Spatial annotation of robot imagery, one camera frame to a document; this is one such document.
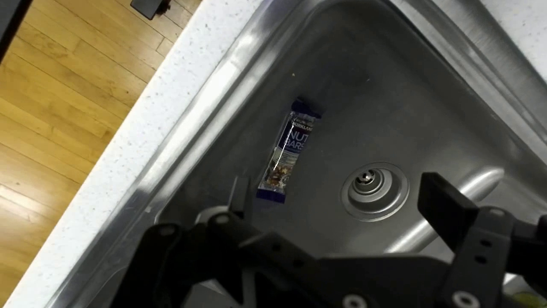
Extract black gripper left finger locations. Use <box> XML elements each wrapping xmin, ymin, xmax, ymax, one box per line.
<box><xmin>112</xmin><ymin>175</ymin><xmax>250</xmax><ymax>308</ymax></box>

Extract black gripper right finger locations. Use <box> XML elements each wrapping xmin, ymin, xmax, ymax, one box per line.
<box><xmin>418</xmin><ymin>172</ymin><xmax>547</xmax><ymax>308</ymax></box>

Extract blue snack bar wrapper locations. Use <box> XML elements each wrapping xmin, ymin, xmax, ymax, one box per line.
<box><xmin>257</xmin><ymin>97</ymin><xmax>322</xmax><ymax>203</ymax></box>

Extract stainless steel double sink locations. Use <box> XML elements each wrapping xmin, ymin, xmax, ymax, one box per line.
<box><xmin>49</xmin><ymin>0</ymin><xmax>547</xmax><ymax>308</ymax></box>

